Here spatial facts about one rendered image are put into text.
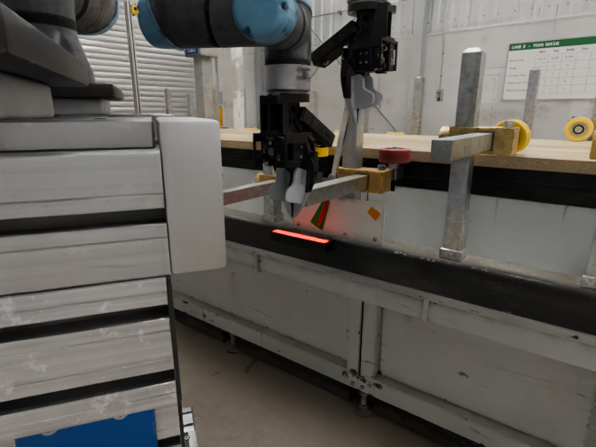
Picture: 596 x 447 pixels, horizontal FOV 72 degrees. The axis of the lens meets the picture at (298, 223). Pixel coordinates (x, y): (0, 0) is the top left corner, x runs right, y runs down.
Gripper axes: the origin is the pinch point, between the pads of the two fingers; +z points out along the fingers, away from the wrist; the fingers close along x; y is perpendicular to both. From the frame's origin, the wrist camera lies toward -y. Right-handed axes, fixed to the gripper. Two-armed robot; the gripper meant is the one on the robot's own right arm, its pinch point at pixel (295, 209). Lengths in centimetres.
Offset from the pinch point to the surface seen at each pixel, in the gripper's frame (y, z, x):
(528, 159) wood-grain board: -46, -7, 30
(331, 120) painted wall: -783, 2, -487
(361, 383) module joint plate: -47, 69, -9
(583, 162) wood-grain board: -46, -7, 40
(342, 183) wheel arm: -13.9, -3.1, 1.5
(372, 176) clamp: -25.0, -3.1, 2.6
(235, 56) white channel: -122, -48, -136
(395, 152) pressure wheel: -38.7, -7.3, 1.7
